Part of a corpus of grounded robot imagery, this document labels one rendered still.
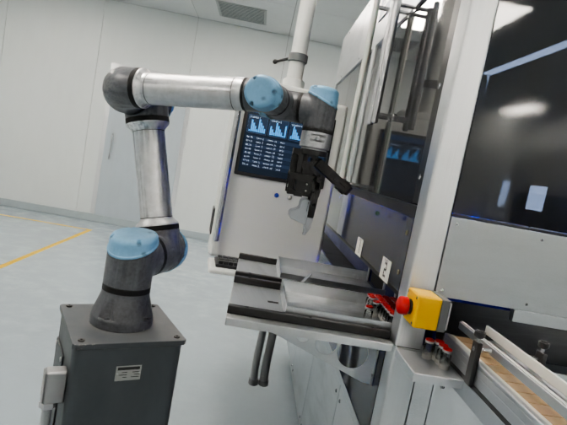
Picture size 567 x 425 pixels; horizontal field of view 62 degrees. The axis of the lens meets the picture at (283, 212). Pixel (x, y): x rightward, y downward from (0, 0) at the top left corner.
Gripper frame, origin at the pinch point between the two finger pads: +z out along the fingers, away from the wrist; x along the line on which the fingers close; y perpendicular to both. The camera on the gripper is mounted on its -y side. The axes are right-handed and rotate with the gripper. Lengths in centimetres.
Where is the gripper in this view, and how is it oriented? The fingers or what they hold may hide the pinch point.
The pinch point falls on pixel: (307, 230)
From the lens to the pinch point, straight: 120.1
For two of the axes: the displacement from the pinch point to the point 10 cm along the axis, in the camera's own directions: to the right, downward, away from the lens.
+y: -9.8, -1.7, -0.7
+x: 0.5, 1.2, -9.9
